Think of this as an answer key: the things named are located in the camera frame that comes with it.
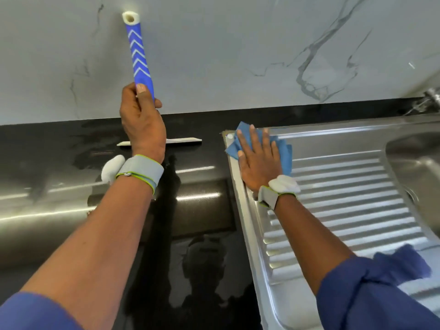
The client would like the person's left hand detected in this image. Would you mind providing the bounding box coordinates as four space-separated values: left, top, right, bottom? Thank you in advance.
120 82 167 164

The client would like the person's right hand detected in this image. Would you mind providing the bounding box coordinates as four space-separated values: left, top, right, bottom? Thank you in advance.
236 125 283 197

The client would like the blue cloth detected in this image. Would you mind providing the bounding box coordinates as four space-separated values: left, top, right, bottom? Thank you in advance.
225 121 294 177

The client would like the blue white squeegee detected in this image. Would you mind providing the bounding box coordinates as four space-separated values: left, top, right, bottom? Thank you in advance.
116 11 204 147

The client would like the stainless steel sink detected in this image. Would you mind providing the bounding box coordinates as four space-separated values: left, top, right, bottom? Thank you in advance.
221 112 440 330

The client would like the chrome faucet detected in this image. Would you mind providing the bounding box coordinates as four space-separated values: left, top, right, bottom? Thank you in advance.
407 87 440 116

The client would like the person's right forearm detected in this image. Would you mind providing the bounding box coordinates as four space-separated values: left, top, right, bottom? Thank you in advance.
275 196 358 294

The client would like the person's left forearm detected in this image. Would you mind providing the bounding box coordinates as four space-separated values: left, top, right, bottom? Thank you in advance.
21 176 154 330

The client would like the white left wrist tracker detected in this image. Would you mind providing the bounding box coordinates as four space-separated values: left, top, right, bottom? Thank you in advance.
100 154 165 197

